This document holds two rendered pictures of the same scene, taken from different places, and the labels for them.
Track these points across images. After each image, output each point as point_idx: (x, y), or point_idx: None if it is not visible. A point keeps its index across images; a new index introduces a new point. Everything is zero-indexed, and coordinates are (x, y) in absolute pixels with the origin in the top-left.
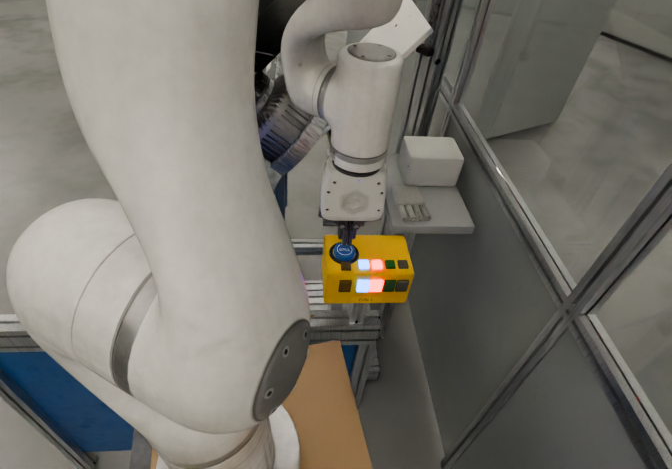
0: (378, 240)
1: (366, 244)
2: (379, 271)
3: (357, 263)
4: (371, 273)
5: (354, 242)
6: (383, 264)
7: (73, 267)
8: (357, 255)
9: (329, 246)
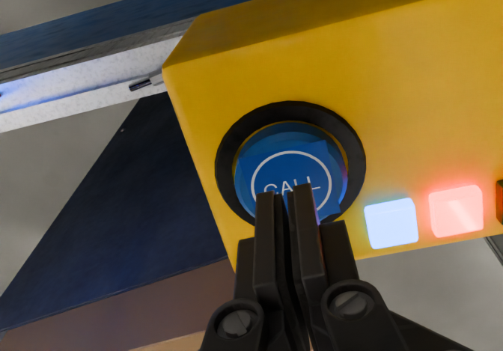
0: (483, 37)
1: (406, 87)
2: (462, 234)
3: (359, 215)
4: (424, 246)
5: (336, 89)
6: (487, 194)
7: None
8: (358, 178)
9: (208, 147)
